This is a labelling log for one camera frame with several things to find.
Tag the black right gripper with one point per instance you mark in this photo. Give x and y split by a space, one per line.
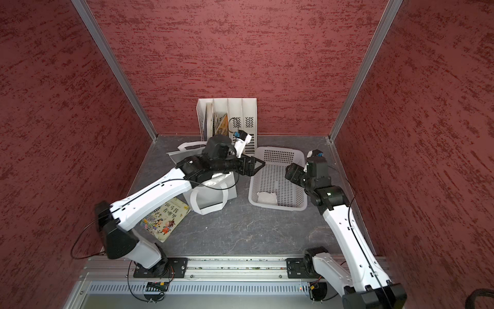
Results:
294 170

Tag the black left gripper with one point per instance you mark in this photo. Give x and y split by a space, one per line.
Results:
250 171

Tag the white ice pack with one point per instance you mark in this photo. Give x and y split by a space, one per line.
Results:
266 198

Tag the white insulated delivery bag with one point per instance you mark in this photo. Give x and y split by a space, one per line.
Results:
214 194

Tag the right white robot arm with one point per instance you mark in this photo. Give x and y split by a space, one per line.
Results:
362 283

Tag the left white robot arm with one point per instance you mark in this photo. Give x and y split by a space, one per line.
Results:
115 222

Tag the white perforated plastic basket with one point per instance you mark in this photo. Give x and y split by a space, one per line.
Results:
271 179

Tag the white plastic file organizer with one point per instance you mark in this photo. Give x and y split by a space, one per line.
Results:
242 115

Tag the yellow story book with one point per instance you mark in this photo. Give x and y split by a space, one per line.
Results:
221 124

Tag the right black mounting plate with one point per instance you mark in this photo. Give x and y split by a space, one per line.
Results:
300 268

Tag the black mounting plate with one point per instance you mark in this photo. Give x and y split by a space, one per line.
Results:
300 268
174 267

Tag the colourful children's picture book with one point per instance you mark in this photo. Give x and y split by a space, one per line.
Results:
163 221

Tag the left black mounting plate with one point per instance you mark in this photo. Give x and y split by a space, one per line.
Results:
174 267

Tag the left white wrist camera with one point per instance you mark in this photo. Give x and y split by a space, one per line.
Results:
242 139

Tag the right aluminium corner post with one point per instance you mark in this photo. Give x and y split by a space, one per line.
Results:
388 16

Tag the aluminium corner post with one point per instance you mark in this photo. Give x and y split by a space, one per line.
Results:
388 16
98 36

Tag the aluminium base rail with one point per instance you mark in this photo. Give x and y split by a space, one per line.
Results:
209 282

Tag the left aluminium corner post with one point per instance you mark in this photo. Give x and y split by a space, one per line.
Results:
98 36

